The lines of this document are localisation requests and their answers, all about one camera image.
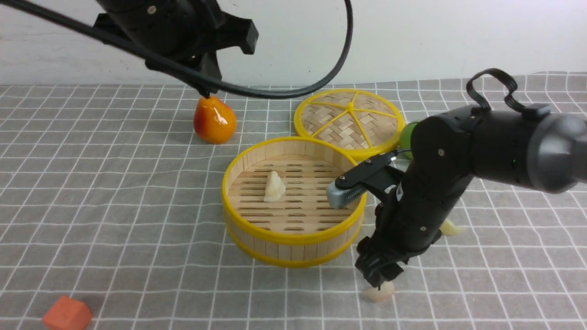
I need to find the orange cube block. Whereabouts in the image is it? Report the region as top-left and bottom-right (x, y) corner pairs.
(42, 295), (93, 330)

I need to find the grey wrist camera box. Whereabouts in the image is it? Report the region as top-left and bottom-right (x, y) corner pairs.
(327, 154), (404, 209)

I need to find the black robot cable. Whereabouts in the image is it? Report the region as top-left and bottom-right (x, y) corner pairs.
(0, 0), (354, 99)

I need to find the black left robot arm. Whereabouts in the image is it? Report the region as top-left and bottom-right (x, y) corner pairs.
(94, 0), (259, 80)

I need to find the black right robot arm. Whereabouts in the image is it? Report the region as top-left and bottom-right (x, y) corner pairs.
(355, 107), (587, 287)

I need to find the pinkish white toy dumpling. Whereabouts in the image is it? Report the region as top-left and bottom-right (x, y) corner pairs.
(361, 281), (395, 303)

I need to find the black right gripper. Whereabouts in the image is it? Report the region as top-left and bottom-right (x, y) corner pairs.
(354, 203), (436, 290)

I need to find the yellow rimmed bamboo steamer tray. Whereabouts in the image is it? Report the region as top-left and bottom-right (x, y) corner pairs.
(222, 137), (367, 268)

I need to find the pale yellow toy dumpling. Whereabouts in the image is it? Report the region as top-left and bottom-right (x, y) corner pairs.
(440, 219), (466, 237)

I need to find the green toy watermelon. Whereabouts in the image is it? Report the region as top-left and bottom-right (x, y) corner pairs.
(398, 121), (420, 160)

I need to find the yellow bamboo steamer lid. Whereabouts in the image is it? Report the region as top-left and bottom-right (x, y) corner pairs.
(293, 88), (405, 162)

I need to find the grey checkered tablecloth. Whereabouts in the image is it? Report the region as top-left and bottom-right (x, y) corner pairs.
(0, 84), (586, 330)

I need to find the orange red toy pear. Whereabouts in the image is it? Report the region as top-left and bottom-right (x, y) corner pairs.
(193, 95), (237, 144)

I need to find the cream white toy dumpling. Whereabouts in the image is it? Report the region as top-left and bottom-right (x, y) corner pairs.
(263, 171), (287, 203)

